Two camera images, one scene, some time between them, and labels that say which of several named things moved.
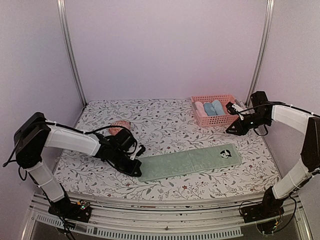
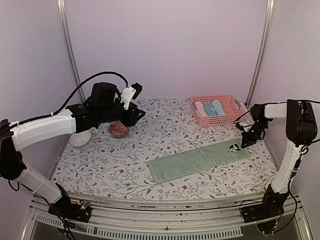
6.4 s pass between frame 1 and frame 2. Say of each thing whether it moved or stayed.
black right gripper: moved
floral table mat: stayed
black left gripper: moved
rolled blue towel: stayed
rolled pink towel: stayed
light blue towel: stayed
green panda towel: moved
